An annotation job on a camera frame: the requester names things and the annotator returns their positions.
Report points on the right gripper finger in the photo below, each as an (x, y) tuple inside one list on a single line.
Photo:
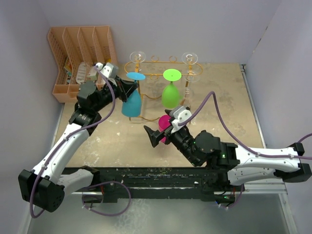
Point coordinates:
[(169, 112), (154, 136)]

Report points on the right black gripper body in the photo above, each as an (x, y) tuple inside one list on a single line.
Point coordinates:
[(181, 139)]

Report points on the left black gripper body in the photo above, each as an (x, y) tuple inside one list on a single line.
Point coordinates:
[(106, 95)]

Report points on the pink plastic goblet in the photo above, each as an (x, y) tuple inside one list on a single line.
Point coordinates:
[(164, 122)]

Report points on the green plastic goblet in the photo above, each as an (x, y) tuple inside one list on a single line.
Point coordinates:
[(170, 95)]

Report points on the blue plastic goblet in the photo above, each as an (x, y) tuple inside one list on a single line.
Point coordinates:
[(132, 108)]

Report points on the short clear wine glass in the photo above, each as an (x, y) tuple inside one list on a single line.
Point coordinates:
[(187, 93)]

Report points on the tall clear flute glass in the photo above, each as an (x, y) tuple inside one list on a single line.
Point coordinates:
[(190, 59)]

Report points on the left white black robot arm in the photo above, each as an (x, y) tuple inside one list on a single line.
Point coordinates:
[(44, 186)]

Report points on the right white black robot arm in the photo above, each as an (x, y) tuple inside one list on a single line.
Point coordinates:
[(240, 164)]

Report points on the white medicine box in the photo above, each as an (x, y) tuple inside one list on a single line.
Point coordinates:
[(92, 75)]

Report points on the white paper card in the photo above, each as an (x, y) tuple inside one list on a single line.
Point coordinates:
[(83, 69)]

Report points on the colourful booklet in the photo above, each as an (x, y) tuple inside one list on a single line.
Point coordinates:
[(68, 70)]

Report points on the peach plastic file organizer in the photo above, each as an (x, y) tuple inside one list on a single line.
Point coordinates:
[(89, 44)]

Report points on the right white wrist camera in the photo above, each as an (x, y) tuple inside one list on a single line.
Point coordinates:
[(181, 114)]

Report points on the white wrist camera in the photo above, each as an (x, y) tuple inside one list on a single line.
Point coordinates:
[(107, 69), (181, 114)]

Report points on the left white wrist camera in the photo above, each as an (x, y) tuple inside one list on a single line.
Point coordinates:
[(107, 69)]

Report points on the gold wire glass rack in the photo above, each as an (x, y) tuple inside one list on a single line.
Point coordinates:
[(154, 68)]

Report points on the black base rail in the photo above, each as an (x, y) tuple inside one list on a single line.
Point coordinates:
[(162, 183)]

